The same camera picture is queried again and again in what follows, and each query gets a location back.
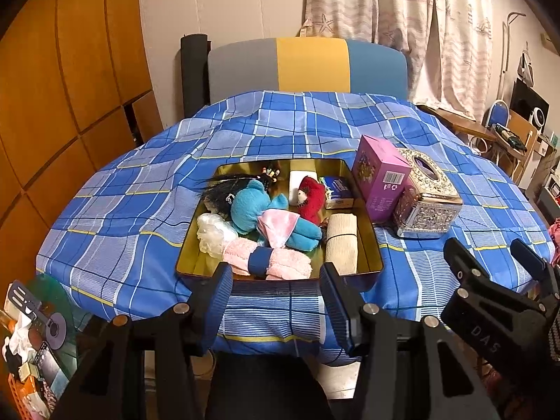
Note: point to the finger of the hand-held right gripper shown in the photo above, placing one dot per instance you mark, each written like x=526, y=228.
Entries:
x=466, y=267
x=531, y=267

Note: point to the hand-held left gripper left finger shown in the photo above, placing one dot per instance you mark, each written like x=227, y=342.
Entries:
x=221, y=297

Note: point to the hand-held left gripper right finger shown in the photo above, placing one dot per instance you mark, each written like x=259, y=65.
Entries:
x=334, y=302

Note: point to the pink socks with blue band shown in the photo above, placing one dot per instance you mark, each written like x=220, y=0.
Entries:
x=288, y=262

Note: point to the gold metal tin tray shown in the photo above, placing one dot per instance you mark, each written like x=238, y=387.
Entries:
x=365, y=249

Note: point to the beige bandage roll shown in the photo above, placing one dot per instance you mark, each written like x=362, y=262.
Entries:
x=343, y=240

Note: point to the white fluffy scrunchie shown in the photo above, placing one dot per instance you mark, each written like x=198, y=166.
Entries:
x=212, y=232

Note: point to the teal plush with pink bow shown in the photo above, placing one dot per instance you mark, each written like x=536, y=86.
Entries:
x=249, y=208

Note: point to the red plush toy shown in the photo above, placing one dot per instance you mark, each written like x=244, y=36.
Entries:
x=313, y=201

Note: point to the black hair wig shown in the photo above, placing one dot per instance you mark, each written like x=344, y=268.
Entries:
x=221, y=192

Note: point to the blue tissue pack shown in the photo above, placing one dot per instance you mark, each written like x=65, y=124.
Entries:
x=339, y=186

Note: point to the white soft block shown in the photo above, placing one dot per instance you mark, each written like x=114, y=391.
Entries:
x=297, y=177

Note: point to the pink fluffy blanket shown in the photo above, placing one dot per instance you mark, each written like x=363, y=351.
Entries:
x=554, y=232

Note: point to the silver ornate tissue box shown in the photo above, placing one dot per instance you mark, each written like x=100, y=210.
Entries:
x=424, y=214

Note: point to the blue plaid bedsheet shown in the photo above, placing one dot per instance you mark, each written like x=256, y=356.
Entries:
x=131, y=210

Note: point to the pink cardboard box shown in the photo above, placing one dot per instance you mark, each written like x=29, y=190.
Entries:
x=378, y=175

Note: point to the black tools on chair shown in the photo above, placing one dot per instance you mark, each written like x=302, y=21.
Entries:
x=509, y=135

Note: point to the wooden side table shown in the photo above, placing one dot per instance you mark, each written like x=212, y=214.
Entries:
x=459, y=124

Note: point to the white round fan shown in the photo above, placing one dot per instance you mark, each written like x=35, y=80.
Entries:
x=536, y=118

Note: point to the green translucent disc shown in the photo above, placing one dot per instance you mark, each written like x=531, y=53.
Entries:
x=65, y=297

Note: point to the blue folding chair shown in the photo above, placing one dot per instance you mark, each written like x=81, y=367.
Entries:
x=498, y=113

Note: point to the black monitor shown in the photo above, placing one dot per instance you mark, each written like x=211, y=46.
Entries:
x=523, y=96

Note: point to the white garment steamer head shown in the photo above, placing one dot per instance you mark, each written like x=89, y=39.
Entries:
x=526, y=70

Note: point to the white crumpled tissue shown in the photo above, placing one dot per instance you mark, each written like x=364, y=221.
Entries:
x=17, y=341

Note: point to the white floor stand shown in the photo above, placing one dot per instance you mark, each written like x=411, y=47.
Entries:
x=505, y=52

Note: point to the orange plastic basket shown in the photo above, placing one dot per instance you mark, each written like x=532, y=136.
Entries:
x=19, y=396

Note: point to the black rolled mat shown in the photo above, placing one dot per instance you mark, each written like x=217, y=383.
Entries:
x=192, y=74

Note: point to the grey yellow blue headboard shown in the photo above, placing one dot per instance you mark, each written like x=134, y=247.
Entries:
x=306, y=65

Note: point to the wooden wardrobe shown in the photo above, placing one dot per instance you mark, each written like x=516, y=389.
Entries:
x=65, y=74

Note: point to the ship print curtain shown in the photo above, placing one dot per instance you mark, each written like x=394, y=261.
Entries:
x=393, y=4

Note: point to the grey slotted bracket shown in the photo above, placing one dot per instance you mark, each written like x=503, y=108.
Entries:
x=24, y=299

